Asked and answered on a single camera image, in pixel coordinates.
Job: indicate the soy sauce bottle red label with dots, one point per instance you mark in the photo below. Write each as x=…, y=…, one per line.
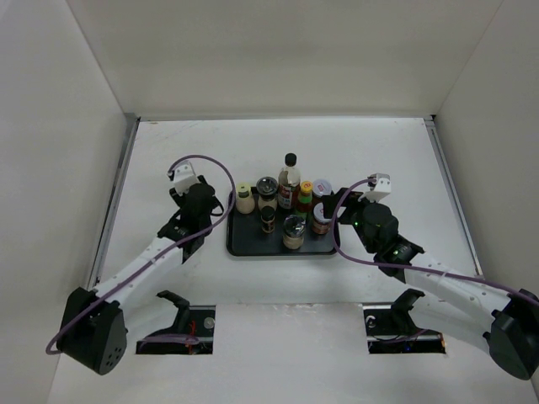
x=289, y=182

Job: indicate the clear shaker black flip lid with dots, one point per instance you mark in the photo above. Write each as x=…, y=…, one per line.
x=294, y=227

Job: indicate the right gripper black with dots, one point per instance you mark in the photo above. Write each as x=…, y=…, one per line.
x=329, y=202

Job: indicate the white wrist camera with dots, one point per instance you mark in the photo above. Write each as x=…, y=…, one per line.
x=379, y=187
x=183, y=177

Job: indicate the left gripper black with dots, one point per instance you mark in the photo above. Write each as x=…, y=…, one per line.
x=178, y=198

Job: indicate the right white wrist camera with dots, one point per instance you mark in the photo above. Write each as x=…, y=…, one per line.
x=379, y=187

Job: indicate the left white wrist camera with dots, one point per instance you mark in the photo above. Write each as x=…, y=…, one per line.
x=183, y=177

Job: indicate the small spice jar black lid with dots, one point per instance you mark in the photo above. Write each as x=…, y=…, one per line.
x=267, y=216

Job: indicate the shaker yellow lid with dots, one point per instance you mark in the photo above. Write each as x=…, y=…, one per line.
x=245, y=203

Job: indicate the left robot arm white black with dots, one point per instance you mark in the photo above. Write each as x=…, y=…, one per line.
x=94, y=327

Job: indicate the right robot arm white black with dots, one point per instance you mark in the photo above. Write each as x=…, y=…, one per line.
x=498, y=320

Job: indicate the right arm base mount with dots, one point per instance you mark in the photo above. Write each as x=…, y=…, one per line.
x=391, y=330

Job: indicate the large grinder black top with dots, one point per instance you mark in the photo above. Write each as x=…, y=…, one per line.
x=267, y=188

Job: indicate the sauce jar white lid front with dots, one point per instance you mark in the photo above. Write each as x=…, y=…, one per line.
x=320, y=224

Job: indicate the sauce jar white lid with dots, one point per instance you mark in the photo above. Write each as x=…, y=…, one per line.
x=321, y=187
x=320, y=224

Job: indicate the black rectangular tray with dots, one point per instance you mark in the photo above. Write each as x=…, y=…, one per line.
x=245, y=237

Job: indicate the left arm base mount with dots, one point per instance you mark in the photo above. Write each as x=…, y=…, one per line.
x=190, y=331

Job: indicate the chili sauce bottle green label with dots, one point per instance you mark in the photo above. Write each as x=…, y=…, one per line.
x=304, y=199

